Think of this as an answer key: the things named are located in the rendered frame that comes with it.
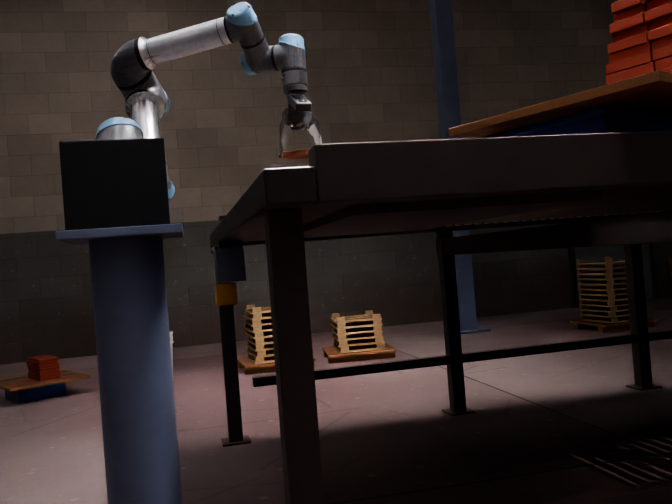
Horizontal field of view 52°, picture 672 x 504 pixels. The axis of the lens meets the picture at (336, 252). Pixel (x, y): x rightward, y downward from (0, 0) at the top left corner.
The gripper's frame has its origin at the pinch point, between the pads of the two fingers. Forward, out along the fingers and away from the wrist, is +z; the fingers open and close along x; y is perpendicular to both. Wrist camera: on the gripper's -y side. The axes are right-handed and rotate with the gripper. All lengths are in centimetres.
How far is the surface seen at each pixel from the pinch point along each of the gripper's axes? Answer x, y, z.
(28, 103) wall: 144, 523, -146
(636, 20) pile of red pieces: -62, -68, -16
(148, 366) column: 47, -30, 53
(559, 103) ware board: -33, -80, 5
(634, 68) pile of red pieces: -60, -69, -5
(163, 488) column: 46, -29, 82
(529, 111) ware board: -30, -73, 5
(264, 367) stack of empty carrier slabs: -30, 288, 101
